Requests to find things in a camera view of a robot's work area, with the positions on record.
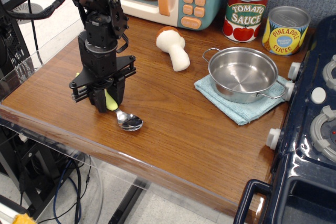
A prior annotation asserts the black cable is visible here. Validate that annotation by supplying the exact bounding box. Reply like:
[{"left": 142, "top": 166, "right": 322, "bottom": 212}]
[{"left": 36, "top": 155, "right": 92, "bottom": 224}]

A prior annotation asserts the round floor vent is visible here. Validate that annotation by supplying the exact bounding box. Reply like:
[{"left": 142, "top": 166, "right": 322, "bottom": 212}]
[{"left": 13, "top": 2, "right": 43, "bottom": 14}]

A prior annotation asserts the tomato sauce can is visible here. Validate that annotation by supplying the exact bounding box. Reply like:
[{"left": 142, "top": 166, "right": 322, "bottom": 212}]
[{"left": 223, "top": 0, "right": 268, "bottom": 42}]

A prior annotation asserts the blue cable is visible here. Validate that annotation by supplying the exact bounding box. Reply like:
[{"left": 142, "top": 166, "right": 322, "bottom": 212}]
[{"left": 53, "top": 159, "right": 82, "bottom": 224}]

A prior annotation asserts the plush mushroom toy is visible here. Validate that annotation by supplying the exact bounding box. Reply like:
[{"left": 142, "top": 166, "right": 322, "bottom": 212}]
[{"left": 156, "top": 26, "right": 190, "bottom": 72}]

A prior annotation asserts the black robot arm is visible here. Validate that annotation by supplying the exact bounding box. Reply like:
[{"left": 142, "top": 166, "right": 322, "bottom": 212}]
[{"left": 1, "top": 0, "right": 136, "bottom": 114}]

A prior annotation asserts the pineapple slices can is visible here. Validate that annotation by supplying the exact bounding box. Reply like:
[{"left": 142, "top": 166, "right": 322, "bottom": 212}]
[{"left": 262, "top": 6, "right": 311, "bottom": 56}]

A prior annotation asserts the stainless steel pot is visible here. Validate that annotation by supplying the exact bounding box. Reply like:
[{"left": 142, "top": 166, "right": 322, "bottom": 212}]
[{"left": 202, "top": 47, "right": 286, "bottom": 103}]

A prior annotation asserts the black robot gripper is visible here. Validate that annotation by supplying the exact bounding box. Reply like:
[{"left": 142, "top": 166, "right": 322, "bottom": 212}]
[{"left": 78, "top": 31, "right": 136, "bottom": 113}]

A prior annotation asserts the dark blue toy stove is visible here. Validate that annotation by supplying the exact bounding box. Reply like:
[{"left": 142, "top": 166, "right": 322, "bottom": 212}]
[{"left": 234, "top": 16, "right": 335, "bottom": 223}]

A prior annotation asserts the black table leg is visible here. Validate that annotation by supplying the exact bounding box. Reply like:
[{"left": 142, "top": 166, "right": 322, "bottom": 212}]
[{"left": 108, "top": 185, "right": 143, "bottom": 224}]

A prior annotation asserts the light blue folded cloth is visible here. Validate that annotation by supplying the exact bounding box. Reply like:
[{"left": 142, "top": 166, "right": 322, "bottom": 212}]
[{"left": 194, "top": 75, "right": 285, "bottom": 126}]

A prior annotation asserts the spoon with yellow-green handle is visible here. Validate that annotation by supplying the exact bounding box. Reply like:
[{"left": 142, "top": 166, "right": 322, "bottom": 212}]
[{"left": 69, "top": 70, "right": 143, "bottom": 131}]

